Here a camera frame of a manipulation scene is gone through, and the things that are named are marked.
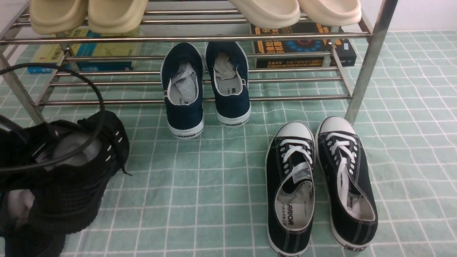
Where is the black knit sneaker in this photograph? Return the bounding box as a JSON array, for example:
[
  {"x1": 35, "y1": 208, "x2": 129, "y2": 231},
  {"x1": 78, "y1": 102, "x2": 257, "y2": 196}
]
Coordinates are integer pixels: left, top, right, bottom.
[
  {"x1": 1, "y1": 189, "x2": 66, "y2": 257},
  {"x1": 1, "y1": 111, "x2": 130, "y2": 235}
]

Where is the silver metal shoe rack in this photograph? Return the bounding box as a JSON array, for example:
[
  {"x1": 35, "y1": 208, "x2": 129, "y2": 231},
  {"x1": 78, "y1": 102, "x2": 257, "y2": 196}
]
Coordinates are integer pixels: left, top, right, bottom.
[{"x1": 1, "y1": 0, "x2": 397, "y2": 124}]

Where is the navy slip-on shoe right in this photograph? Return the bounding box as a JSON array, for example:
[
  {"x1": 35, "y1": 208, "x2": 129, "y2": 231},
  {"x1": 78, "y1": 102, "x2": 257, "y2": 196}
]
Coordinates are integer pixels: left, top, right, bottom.
[{"x1": 204, "y1": 42, "x2": 251, "y2": 127}]

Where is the navy slip-on shoe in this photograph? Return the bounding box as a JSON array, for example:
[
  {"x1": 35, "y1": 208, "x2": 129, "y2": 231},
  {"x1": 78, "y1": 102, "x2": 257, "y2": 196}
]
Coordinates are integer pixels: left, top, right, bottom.
[
  {"x1": 160, "y1": 42, "x2": 205, "y2": 139},
  {"x1": 204, "y1": 42, "x2": 251, "y2": 127}
]

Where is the black canvas sneaker left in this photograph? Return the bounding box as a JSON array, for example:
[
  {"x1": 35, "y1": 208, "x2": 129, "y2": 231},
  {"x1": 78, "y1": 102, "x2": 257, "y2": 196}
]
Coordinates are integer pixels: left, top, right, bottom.
[{"x1": 265, "y1": 122, "x2": 315, "y2": 257}]

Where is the black canvas sneaker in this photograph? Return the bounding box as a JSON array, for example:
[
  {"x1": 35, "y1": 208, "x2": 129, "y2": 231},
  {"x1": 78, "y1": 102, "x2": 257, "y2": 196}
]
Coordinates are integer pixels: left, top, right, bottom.
[
  {"x1": 315, "y1": 116, "x2": 378, "y2": 252},
  {"x1": 265, "y1": 122, "x2": 315, "y2": 257}
]

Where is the navy slip-on shoe left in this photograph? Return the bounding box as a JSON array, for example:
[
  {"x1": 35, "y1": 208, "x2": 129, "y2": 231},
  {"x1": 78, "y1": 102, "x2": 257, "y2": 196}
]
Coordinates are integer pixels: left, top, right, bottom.
[{"x1": 160, "y1": 42, "x2": 205, "y2": 139}]

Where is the black canvas sneaker right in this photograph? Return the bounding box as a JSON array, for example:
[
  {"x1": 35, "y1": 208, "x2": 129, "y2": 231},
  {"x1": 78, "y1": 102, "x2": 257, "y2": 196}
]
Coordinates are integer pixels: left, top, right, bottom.
[{"x1": 315, "y1": 116, "x2": 378, "y2": 252}]

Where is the cream foam slipper left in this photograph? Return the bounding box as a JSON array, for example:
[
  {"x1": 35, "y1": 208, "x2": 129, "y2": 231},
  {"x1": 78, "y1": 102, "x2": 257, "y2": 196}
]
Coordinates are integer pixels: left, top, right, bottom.
[{"x1": 229, "y1": 0, "x2": 301, "y2": 29}]

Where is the cream foam slipper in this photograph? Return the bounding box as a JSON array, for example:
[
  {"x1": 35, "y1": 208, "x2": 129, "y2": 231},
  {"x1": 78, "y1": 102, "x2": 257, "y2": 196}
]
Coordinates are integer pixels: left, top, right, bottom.
[
  {"x1": 229, "y1": 0, "x2": 301, "y2": 29},
  {"x1": 298, "y1": 0, "x2": 362, "y2": 26}
]

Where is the yellow and blue book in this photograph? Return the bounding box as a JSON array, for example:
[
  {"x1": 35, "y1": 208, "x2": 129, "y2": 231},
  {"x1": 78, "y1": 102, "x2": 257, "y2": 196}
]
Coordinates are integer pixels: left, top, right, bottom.
[{"x1": 31, "y1": 28, "x2": 141, "y2": 72}]

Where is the black box with orange print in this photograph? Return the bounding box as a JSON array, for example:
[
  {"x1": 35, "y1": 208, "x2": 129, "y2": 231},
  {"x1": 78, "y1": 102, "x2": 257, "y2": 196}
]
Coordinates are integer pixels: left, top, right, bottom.
[{"x1": 250, "y1": 22, "x2": 357, "y2": 69}]

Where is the cream foam slipper right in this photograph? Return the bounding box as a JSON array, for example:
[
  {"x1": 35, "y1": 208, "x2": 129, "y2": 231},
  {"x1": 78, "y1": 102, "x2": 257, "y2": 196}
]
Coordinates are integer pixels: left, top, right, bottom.
[{"x1": 298, "y1": 0, "x2": 362, "y2": 26}]

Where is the yellow foam slipper right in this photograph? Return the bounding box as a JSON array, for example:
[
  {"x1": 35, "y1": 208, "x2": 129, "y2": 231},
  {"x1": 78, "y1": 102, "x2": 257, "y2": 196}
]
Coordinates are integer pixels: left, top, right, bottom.
[{"x1": 87, "y1": 0, "x2": 148, "y2": 34}]

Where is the yellow foam slipper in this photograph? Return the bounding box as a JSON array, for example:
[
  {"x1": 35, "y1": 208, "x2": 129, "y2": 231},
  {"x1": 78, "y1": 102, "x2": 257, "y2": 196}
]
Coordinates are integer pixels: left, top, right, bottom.
[
  {"x1": 87, "y1": 0, "x2": 148, "y2": 34},
  {"x1": 28, "y1": 0, "x2": 88, "y2": 35}
]

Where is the yellow foam slipper left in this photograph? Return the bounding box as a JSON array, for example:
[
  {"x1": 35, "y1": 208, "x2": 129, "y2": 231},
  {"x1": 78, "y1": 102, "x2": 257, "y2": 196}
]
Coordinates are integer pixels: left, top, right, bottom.
[{"x1": 28, "y1": 0, "x2": 88, "y2": 35}]

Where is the black cable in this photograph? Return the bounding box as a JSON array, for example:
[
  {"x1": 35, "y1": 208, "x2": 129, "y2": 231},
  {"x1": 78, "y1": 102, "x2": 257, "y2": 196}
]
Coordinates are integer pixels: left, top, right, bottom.
[{"x1": 0, "y1": 63, "x2": 106, "y2": 174}]

